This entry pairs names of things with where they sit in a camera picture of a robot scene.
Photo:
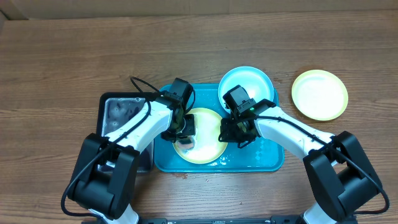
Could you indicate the light blue plate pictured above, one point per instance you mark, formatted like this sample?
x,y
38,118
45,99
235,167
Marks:
x,y
256,83

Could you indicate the teal plastic tray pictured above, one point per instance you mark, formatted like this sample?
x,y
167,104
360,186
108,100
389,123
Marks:
x,y
261,155

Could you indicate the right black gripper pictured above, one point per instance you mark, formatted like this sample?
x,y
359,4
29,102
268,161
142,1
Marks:
x,y
232,134

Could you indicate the black water tray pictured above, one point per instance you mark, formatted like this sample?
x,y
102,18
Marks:
x,y
115,110

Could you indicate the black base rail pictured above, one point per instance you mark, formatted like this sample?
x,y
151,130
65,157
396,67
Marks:
x,y
276,219

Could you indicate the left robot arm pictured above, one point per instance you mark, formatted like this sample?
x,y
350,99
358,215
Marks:
x,y
105,171

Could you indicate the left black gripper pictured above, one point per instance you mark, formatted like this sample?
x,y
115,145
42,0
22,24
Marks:
x,y
191,131

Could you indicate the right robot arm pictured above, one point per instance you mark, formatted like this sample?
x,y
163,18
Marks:
x,y
343,181

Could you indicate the yellow plate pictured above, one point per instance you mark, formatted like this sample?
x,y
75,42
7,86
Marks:
x,y
207,146
319,95

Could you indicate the pink green sponge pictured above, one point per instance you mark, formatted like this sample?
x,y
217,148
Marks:
x,y
185,144

